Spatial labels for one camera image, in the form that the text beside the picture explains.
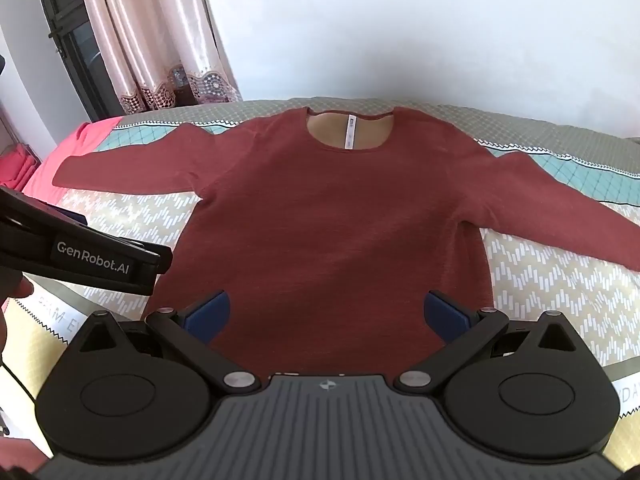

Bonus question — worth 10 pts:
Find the dark red long-sleeved sweater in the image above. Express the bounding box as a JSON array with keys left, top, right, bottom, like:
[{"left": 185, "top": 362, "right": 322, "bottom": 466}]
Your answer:
[{"left": 52, "top": 105, "right": 640, "bottom": 377}]

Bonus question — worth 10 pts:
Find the red folded cloth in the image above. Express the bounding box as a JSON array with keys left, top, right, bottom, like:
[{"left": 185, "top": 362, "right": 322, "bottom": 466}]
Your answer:
[{"left": 0, "top": 142, "right": 42, "bottom": 192}]

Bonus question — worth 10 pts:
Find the pink bed sheet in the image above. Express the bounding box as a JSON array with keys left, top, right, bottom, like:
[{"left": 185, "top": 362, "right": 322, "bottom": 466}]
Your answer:
[{"left": 22, "top": 116, "right": 124, "bottom": 201}]

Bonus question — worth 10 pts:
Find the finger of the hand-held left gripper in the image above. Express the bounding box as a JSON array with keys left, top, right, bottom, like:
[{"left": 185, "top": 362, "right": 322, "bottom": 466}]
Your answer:
[{"left": 49, "top": 203, "right": 90, "bottom": 229}]

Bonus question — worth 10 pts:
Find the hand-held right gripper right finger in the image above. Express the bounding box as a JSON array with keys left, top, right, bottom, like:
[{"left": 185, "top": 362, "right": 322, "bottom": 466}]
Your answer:
[{"left": 394, "top": 290, "right": 581, "bottom": 395}]

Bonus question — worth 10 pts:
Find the pink lace-trimmed curtain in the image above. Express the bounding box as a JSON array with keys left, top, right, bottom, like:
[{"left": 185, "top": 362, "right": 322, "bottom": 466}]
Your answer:
[{"left": 75, "top": 0, "right": 244, "bottom": 116}]

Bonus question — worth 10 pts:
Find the black cable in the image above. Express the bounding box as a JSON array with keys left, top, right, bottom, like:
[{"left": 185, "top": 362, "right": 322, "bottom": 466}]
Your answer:
[{"left": 0, "top": 360, "right": 37, "bottom": 408}]

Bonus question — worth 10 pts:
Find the patterned bed quilt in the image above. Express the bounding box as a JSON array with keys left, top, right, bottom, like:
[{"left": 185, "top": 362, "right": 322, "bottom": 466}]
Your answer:
[{"left": 0, "top": 97, "right": 640, "bottom": 480}]

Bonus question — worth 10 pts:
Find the person's left hand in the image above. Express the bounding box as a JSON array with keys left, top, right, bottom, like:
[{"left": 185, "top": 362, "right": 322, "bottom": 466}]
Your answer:
[{"left": 0, "top": 270, "right": 36, "bottom": 353}]

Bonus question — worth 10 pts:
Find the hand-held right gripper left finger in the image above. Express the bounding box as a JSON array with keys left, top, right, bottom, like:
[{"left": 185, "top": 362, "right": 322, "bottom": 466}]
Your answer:
[{"left": 75, "top": 290, "right": 262, "bottom": 395}]

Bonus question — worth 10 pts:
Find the dark window frame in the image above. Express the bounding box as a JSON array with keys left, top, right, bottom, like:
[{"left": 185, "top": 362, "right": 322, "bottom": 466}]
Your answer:
[{"left": 32, "top": 0, "right": 121, "bottom": 124}]

